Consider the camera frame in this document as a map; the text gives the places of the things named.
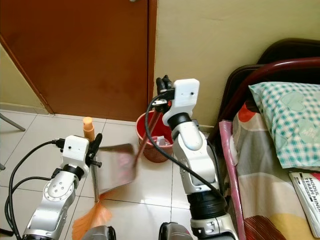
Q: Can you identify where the red long-handled dustpan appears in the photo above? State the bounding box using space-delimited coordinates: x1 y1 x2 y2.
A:
96 102 163 197

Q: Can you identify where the orange bristle broom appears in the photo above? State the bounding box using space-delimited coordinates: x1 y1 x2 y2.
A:
71 116 114 240

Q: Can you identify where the white crumpled rubbish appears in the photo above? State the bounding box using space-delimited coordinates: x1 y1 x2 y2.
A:
155 136 173 148

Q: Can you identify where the red plastic bin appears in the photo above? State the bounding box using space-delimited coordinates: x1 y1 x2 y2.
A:
135 111 173 164

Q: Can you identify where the grey left robot leg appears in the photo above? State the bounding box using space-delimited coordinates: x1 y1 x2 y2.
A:
94 225 117 240

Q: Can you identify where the grey robot leg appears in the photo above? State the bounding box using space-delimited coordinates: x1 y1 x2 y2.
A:
94 225 117 240
158 221 201 240

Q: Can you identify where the long grey metal chair leg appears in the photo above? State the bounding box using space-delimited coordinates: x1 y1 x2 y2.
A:
0 114 27 133

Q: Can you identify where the brown wooden door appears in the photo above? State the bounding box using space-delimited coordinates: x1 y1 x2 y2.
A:
0 0 158 123

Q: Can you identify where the grey right robot leg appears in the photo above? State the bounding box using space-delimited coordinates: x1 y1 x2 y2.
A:
158 221 201 240

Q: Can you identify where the green white checkered pillow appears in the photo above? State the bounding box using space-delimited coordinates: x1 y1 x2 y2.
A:
248 81 320 170

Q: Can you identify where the black headboard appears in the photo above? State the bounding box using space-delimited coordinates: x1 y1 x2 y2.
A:
210 38 320 141

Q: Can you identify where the colourful patterned bed sheet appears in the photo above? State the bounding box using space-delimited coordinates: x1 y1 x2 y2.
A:
217 100 320 240

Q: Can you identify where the white printed booklet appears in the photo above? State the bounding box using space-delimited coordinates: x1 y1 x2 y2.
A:
288 171 320 240

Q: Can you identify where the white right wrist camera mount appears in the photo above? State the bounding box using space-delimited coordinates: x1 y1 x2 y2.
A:
161 78 200 126

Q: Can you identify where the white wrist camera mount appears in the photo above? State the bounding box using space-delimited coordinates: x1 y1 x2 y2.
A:
60 136 92 170
161 78 200 126

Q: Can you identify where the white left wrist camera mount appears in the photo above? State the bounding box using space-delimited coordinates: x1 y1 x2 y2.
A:
60 136 92 170

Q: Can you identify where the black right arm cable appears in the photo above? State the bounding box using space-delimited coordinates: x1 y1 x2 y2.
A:
144 94 228 201

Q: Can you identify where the long black left arm cable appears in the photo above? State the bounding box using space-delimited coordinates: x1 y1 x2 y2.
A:
7 140 65 202

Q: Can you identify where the short black left arm cable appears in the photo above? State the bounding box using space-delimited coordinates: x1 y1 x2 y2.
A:
4 176 51 240

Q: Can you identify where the dark red metal bed rail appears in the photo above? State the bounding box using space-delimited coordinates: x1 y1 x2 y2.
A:
220 57 320 136

